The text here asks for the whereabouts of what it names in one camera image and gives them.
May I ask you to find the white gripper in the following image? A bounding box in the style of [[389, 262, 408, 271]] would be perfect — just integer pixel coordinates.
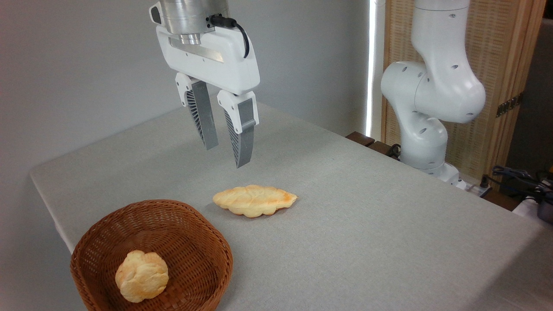
[[149, 2, 261, 169]]

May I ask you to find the round bread roll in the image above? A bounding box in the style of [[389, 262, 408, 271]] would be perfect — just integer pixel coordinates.
[[115, 250, 169, 303]]

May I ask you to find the long leaf-shaped bread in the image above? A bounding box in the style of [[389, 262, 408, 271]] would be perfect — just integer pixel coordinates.
[[212, 185, 299, 218]]

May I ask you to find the silver metal wrist flange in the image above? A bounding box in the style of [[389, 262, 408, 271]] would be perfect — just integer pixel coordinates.
[[159, 0, 230, 45]]

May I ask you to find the brown wicker basket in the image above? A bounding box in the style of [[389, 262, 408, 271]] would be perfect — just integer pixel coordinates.
[[70, 199, 234, 311]]

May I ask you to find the dark brown wooden bench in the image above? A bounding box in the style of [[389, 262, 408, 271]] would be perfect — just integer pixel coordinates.
[[346, 131, 402, 161]]

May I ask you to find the white vertical window strip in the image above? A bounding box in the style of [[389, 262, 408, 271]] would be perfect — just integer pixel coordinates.
[[365, 0, 386, 141]]

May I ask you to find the grey tablecloth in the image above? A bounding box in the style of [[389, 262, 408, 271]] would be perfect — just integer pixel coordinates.
[[29, 102, 553, 311]]

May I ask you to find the dark metal screen hinge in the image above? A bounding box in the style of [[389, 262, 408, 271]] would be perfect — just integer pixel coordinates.
[[496, 93, 524, 118]]

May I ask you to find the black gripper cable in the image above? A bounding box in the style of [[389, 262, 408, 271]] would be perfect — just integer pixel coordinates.
[[207, 14, 251, 59]]

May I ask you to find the black cable bundle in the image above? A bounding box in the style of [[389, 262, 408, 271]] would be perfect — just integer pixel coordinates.
[[492, 165, 553, 201]]

